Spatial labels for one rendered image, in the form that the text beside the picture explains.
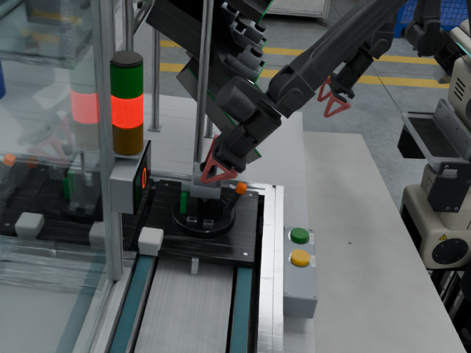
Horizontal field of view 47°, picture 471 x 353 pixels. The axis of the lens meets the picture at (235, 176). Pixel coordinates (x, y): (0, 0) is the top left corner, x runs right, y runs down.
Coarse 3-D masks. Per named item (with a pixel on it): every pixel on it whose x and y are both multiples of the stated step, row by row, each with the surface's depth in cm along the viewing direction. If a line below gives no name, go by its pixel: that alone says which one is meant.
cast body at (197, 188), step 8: (200, 168) 110; (216, 168) 112; (192, 176) 114; (200, 176) 110; (208, 176) 110; (184, 184) 114; (192, 184) 112; (200, 184) 111; (208, 184) 111; (216, 184) 112; (192, 192) 112; (200, 192) 112; (208, 192) 112; (216, 192) 112
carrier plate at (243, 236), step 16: (160, 192) 125; (176, 192) 126; (224, 192) 127; (256, 192) 129; (160, 208) 120; (240, 208) 123; (256, 208) 124; (160, 224) 116; (240, 224) 119; (256, 224) 119; (176, 240) 112; (192, 240) 113; (208, 240) 113; (224, 240) 114; (240, 240) 114; (160, 256) 111; (176, 256) 110; (192, 256) 110; (208, 256) 110; (224, 256) 110; (240, 256) 111
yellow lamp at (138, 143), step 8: (112, 128) 83; (120, 128) 82; (128, 128) 82; (136, 128) 83; (120, 136) 83; (128, 136) 83; (136, 136) 84; (120, 144) 84; (128, 144) 84; (136, 144) 85; (120, 152) 85; (128, 152) 85; (136, 152) 85
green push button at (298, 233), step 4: (296, 228) 119; (300, 228) 119; (292, 232) 118; (296, 232) 118; (300, 232) 118; (304, 232) 118; (292, 236) 117; (296, 236) 117; (300, 236) 117; (304, 236) 117; (296, 240) 117; (300, 240) 117; (304, 240) 117
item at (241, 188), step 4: (228, 184) 114; (240, 184) 113; (244, 184) 114; (228, 188) 113; (232, 188) 113; (236, 188) 113; (240, 188) 113; (244, 188) 113; (236, 192) 113; (240, 192) 113; (244, 192) 113; (232, 196) 116; (236, 196) 114; (232, 200) 115; (236, 200) 115; (228, 204) 116; (232, 204) 116; (228, 208) 116; (232, 208) 116
